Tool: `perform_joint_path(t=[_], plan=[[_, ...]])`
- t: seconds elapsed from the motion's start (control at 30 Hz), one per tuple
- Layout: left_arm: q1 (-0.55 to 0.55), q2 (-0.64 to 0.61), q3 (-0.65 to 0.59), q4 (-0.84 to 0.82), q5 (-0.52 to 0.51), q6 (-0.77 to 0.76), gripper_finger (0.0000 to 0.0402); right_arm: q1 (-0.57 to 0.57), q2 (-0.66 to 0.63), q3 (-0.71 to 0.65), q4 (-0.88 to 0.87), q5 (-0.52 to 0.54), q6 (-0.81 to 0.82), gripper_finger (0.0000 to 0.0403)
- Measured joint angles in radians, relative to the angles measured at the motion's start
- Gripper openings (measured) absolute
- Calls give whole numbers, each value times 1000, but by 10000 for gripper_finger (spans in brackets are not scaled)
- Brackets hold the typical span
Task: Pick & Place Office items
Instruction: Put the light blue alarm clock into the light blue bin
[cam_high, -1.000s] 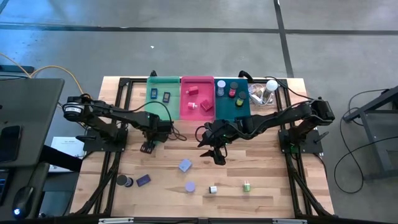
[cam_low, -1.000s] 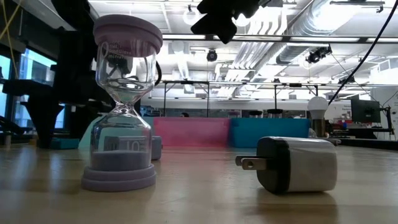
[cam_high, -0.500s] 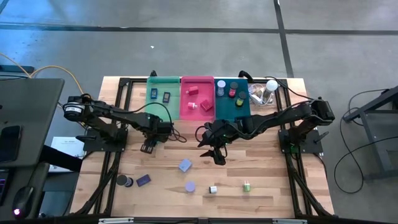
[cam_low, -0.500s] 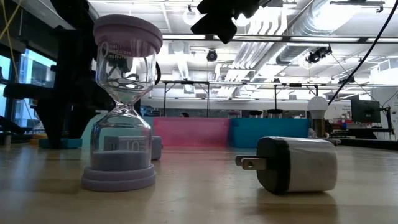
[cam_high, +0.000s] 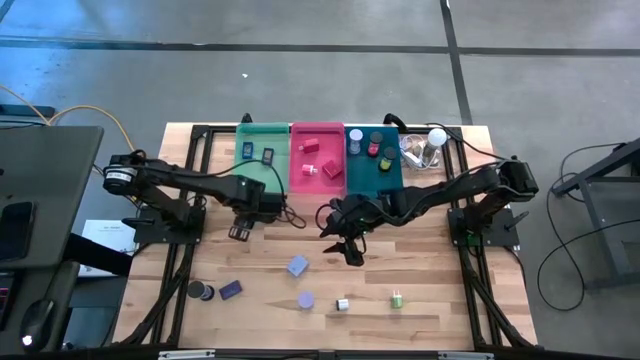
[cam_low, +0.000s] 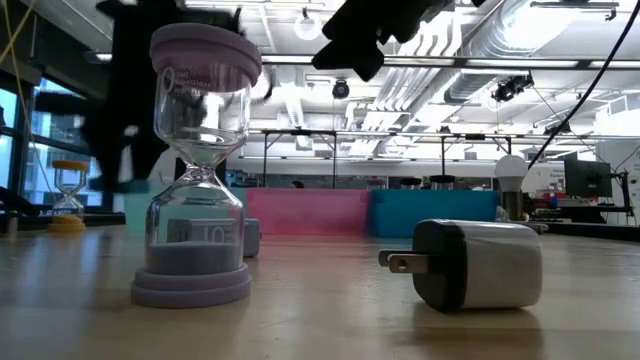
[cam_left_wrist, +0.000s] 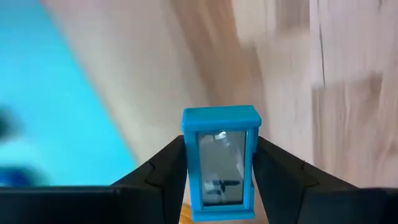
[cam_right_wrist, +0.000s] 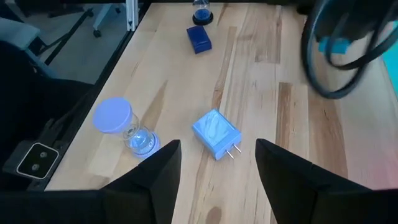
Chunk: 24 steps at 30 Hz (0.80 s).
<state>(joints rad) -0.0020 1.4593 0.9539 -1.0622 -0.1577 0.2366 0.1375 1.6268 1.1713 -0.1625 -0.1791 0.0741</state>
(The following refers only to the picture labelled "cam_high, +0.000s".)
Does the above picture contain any grey side table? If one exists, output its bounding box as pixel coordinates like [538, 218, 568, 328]
[552, 137, 640, 291]

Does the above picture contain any black keyboard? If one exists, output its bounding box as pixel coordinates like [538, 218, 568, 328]
[0, 287, 12, 329]

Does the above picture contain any black phone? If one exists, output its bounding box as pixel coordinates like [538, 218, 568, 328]
[0, 201, 37, 262]

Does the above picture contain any black computer mouse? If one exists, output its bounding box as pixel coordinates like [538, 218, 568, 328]
[19, 298, 56, 351]

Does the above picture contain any white light bulb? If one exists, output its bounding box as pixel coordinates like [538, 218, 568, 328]
[422, 126, 449, 169]

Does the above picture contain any black desk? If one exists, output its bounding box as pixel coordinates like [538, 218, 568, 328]
[0, 124, 105, 274]

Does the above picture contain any pink plastic bin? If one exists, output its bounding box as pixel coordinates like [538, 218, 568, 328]
[288, 121, 347, 195]

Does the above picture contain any teal plastic bin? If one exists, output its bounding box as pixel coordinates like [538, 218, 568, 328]
[344, 125, 405, 200]

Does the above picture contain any black capped yellow sand hourglass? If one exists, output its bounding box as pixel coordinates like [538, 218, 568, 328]
[378, 146, 398, 173]

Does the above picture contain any dark grey low desk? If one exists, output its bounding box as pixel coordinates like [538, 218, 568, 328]
[0, 259, 81, 354]

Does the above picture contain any yellow extension cable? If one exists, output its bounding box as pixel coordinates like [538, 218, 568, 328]
[0, 83, 139, 154]

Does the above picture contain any green plastic bin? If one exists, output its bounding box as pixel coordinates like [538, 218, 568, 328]
[232, 122, 292, 196]

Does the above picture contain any black floor cable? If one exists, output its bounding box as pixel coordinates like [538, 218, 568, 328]
[536, 218, 640, 312]

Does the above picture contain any light blue cube charger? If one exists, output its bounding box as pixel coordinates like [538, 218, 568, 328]
[286, 255, 310, 278]

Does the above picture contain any black metal table frame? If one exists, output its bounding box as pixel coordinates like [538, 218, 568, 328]
[112, 123, 539, 360]

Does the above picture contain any white paper sheet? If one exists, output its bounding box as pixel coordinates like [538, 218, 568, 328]
[78, 218, 137, 279]

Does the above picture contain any black desk support bar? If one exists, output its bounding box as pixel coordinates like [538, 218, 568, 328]
[67, 233, 134, 277]

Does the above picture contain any black capped red sand hourglass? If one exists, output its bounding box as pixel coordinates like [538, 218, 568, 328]
[366, 131, 385, 159]

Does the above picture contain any white cable bundle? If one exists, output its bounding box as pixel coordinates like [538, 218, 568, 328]
[398, 133, 444, 171]

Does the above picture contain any black floor power strip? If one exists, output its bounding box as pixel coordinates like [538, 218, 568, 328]
[0, 103, 56, 119]

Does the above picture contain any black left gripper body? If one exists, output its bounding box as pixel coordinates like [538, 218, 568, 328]
[242, 189, 285, 225]

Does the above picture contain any navy blue box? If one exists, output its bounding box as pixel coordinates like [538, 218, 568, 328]
[218, 279, 244, 301]

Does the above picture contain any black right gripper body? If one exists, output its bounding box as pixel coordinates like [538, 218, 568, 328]
[327, 195, 389, 241]

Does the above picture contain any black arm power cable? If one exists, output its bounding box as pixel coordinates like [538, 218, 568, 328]
[424, 121, 516, 164]

